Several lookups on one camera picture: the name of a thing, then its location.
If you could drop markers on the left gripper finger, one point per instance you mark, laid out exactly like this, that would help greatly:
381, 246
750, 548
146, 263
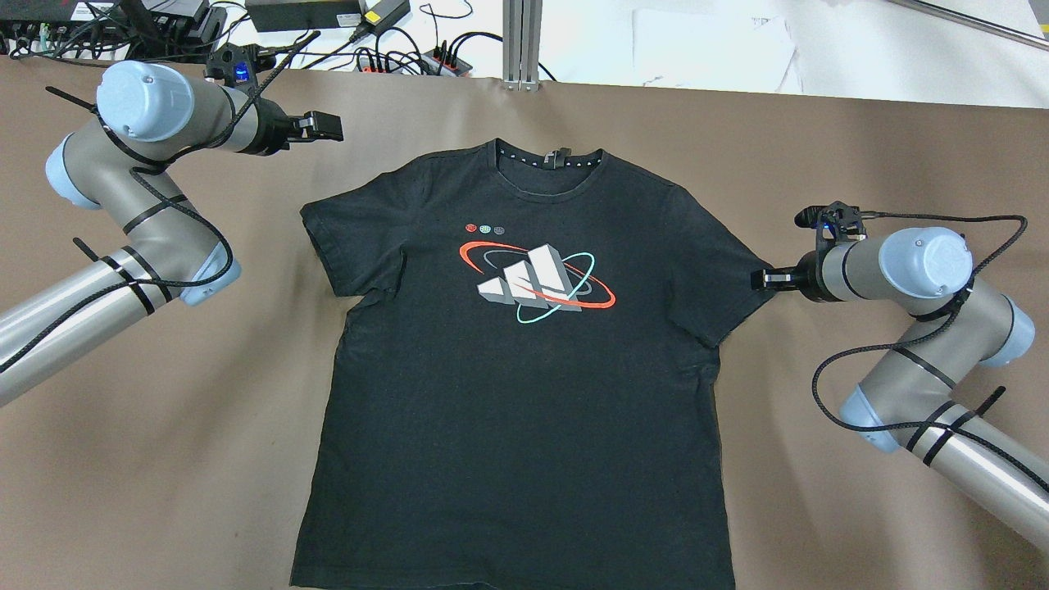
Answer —
315, 125

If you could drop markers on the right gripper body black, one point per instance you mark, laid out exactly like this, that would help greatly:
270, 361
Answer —
810, 274

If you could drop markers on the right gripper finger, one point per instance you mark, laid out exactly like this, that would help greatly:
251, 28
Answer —
778, 280

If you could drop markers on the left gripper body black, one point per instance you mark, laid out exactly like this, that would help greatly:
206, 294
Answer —
271, 133

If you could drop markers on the black printed t-shirt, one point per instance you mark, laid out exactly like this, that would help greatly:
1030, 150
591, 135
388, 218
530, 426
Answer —
522, 395

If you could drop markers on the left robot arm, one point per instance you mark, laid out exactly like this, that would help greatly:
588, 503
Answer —
145, 116

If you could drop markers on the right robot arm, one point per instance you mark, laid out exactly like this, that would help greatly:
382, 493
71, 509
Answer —
907, 400

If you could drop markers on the black power adapter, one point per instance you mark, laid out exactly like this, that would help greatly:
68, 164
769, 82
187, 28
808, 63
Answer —
270, 16

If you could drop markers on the power strip with plugs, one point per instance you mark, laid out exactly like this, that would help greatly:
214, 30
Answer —
410, 63

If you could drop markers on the white paper sheet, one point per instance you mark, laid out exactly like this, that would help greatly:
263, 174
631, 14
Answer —
689, 50

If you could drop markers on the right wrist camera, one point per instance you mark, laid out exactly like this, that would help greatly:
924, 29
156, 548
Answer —
834, 224

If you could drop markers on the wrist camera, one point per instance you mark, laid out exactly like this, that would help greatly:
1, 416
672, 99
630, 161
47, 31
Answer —
834, 224
237, 66

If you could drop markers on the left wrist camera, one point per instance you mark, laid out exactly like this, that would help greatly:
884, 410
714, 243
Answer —
237, 66

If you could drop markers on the aluminium frame cage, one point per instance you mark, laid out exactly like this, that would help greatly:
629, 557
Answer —
521, 33

